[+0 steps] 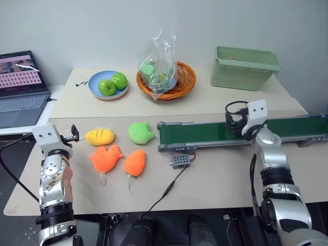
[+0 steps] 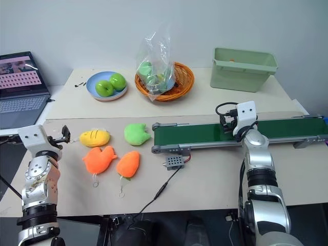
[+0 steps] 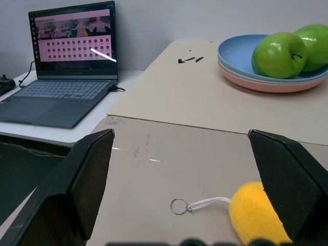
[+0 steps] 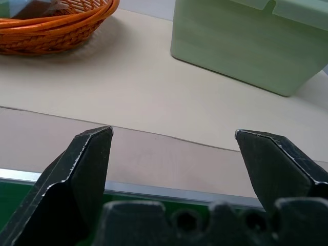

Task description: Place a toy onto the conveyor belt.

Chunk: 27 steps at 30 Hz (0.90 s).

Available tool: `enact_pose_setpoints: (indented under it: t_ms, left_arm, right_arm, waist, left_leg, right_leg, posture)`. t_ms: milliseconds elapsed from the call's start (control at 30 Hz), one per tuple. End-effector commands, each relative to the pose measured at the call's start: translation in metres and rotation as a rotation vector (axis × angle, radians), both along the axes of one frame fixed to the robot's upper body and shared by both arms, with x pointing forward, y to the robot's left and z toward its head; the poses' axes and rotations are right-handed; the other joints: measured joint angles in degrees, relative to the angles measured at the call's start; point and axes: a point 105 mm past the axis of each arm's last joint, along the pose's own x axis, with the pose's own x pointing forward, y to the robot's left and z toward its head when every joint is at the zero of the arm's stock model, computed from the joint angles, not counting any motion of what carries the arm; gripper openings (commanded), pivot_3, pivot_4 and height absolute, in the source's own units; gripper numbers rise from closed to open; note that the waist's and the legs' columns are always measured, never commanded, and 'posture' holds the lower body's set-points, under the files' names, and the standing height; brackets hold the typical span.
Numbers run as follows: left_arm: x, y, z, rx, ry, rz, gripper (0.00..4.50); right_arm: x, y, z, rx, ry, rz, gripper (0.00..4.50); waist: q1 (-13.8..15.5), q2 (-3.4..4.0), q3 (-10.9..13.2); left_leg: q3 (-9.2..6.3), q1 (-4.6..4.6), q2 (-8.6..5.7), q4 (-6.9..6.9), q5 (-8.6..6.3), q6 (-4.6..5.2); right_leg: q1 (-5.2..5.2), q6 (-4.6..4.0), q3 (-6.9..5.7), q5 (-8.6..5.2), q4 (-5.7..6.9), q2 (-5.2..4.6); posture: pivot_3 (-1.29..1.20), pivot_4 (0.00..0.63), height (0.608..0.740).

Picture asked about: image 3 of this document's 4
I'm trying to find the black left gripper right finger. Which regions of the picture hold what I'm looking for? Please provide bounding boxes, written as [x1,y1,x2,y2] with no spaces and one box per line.
[247,129,328,243]

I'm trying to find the black remote controller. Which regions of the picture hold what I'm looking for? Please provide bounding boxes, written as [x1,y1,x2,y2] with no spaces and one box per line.
[0,74,16,96]

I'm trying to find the yellow plush keychain toy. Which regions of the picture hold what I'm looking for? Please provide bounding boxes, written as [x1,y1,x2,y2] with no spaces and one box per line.
[171,181,293,245]

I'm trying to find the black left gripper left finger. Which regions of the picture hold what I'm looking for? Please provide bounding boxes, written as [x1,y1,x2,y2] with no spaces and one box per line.
[0,129,115,246]

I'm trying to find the green plastic plate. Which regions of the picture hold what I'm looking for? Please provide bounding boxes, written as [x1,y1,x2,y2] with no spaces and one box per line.
[218,60,328,85]

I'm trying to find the dark grey open laptop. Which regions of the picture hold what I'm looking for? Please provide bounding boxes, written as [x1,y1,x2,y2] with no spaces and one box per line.
[0,1,119,129]

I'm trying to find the blue plastic plate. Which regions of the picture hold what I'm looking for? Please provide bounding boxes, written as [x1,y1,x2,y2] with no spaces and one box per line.
[217,34,328,82]

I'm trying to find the pink plastic plate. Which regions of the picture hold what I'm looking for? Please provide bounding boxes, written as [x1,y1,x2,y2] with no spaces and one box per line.
[218,64,328,93]

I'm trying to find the beige board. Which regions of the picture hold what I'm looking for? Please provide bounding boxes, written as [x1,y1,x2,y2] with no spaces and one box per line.
[106,40,328,147]

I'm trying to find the green apple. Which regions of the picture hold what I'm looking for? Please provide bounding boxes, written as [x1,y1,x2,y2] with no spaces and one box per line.
[293,24,328,73]
[251,31,308,79]

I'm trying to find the white side table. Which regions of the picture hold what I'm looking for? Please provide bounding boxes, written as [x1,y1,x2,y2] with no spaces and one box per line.
[0,69,146,149]

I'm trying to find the black laptop cable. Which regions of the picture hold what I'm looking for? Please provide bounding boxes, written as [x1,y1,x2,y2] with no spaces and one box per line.
[18,60,35,89]

